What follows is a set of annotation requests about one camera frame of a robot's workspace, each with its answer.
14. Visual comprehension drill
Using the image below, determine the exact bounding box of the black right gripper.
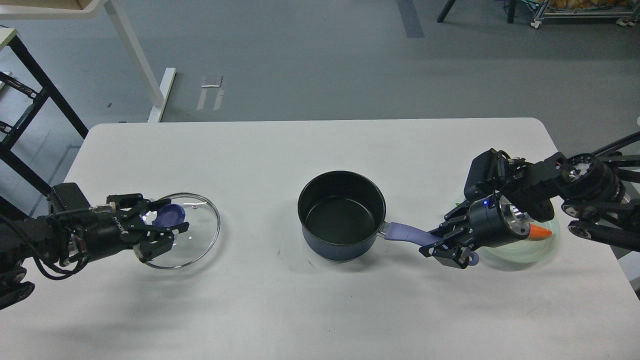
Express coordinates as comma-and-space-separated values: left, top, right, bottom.
419, 194, 531, 269

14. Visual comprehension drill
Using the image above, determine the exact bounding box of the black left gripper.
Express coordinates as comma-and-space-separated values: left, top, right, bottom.
75, 193, 190, 264

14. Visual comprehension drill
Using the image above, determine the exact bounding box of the glass lid with blue knob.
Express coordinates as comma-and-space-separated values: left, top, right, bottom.
141, 192, 221, 270

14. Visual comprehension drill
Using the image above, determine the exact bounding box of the blue saucepan with handle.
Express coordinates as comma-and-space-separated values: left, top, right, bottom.
297, 170, 480, 265

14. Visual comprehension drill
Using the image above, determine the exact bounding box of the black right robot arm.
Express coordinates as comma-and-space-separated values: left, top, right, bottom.
419, 133, 639, 269

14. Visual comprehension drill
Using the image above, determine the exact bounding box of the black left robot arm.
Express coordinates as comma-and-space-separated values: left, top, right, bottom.
0, 193, 190, 309

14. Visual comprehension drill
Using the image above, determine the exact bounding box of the pale green plate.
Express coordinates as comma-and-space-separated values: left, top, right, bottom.
478, 197, 560, 264

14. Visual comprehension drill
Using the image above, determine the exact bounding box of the toy carrot with leaves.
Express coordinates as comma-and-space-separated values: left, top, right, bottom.
527, 223, 553, 241

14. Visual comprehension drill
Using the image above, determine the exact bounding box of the black metal rack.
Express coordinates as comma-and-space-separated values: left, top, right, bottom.
0, 28, 89, 196

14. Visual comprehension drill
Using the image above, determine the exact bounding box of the wheeled cart in background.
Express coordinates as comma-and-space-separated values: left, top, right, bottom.
529, 0, 640, 29

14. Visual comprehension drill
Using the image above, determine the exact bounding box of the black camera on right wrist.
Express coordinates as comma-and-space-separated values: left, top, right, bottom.
463, 148, 515, 201

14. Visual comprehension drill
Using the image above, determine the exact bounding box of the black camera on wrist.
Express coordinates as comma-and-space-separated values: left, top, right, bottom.
463, 148, 515, 201
47, 182, 117, 219

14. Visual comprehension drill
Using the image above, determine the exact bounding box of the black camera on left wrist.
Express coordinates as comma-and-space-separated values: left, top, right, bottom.
47, 182, 117, 219

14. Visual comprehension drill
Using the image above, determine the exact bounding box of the white table frame leg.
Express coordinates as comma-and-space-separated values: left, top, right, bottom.
0, 0, 178, 123

